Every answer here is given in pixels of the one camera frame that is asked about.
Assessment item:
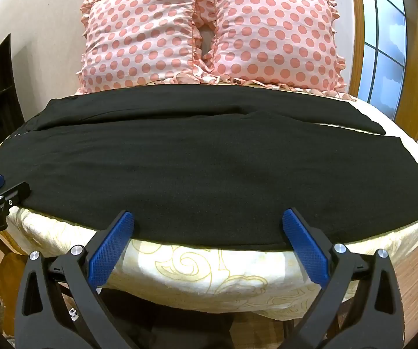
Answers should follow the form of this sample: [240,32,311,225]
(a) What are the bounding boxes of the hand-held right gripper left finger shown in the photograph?
[15,210,139,349]

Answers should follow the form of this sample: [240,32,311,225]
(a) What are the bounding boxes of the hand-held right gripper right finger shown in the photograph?
[282,208,415,349]

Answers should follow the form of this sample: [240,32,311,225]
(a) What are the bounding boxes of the black pants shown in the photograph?
[0,86,418,253]

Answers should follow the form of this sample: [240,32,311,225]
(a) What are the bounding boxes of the bed with cream patterned sheet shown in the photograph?
[3,80,418,335]

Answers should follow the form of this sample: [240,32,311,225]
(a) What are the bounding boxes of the pink polka-dot ruffled pillow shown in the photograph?
[194,0,348,93]
[75,0,215,94]

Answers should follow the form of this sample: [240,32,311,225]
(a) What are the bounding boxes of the wooden framed window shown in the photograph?
[349,0,418,142]

